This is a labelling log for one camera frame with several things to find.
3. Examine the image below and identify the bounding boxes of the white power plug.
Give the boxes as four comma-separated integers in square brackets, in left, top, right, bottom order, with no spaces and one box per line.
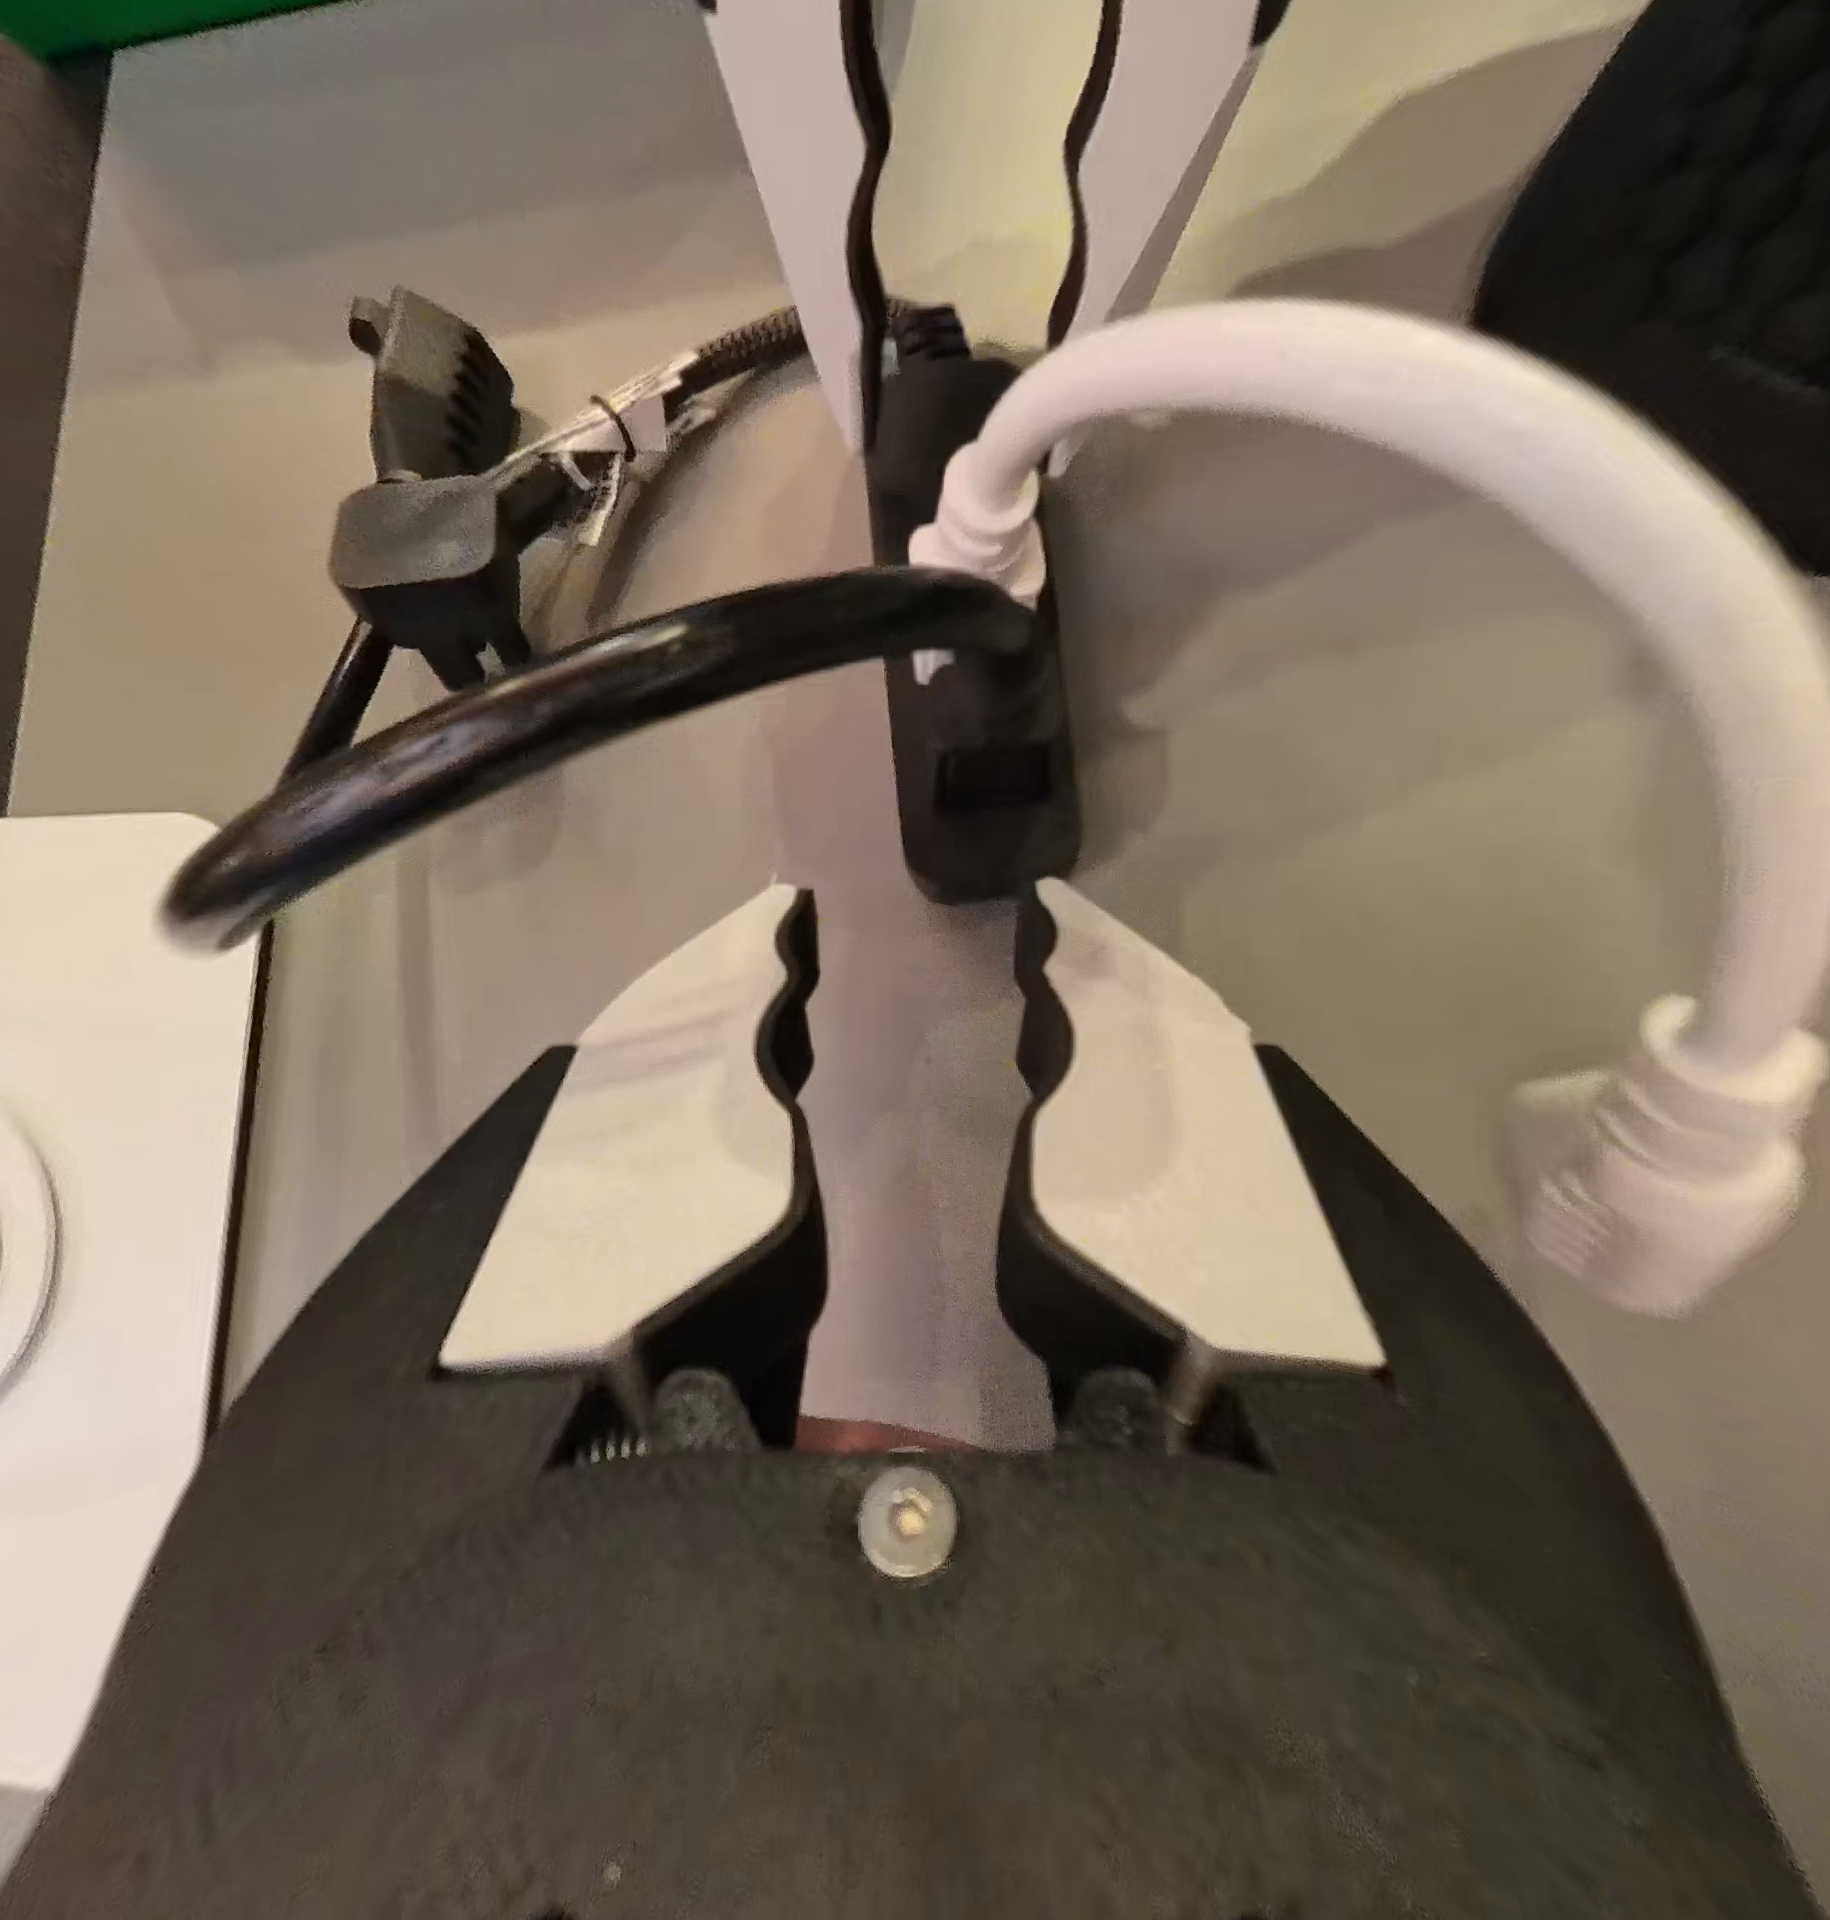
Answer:
[913,450,1049,603]

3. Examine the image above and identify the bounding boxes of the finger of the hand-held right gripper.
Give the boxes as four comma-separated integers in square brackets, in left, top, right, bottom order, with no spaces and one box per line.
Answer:
[1054,0,1258,342]
[708,0,897,455]

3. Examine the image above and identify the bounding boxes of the black braided strip cable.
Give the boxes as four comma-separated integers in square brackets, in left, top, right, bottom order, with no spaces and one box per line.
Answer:
[660,305,976,438]

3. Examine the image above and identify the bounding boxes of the green plastic bin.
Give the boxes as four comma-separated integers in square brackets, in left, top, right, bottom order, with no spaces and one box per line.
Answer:
[0,0,331,64]

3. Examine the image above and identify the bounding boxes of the black flat strip plug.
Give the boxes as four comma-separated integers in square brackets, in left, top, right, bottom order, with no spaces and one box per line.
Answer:
[327,472,533,683]

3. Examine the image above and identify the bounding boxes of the black power cord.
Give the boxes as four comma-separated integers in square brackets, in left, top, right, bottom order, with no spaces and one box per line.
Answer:
[163,568,1039,957]

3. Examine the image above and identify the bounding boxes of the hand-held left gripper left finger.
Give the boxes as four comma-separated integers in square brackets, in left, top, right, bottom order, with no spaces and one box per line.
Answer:
[435,885,828,1448]

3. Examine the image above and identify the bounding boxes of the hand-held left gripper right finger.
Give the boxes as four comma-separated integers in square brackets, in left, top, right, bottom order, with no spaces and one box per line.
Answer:
[995,882,1388,1448]

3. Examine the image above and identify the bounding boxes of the black cord connector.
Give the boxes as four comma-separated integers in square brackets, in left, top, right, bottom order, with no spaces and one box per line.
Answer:
[347,292,518,483]

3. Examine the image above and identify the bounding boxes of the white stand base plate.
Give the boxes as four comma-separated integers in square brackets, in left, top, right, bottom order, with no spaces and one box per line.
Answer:
[0,815,272,1793]

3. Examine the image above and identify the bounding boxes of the white cord connector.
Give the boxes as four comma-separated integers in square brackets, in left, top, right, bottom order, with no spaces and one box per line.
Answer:
[1507,997,1830,1322]

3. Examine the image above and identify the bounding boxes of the black power strip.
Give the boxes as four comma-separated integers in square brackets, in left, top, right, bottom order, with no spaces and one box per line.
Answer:
[869,345,1084,907]

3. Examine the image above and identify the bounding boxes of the white power cord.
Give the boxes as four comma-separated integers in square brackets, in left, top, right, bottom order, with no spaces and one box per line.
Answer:
[975,300,1830,1053]

